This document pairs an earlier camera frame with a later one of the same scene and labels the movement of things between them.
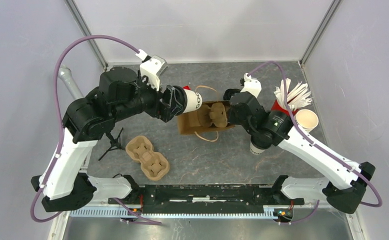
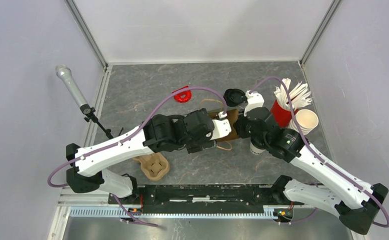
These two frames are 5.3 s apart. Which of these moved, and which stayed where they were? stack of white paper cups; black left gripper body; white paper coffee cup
Moved: black left gripper body
Stayed: white paper coffee cup; stack of white paper cups
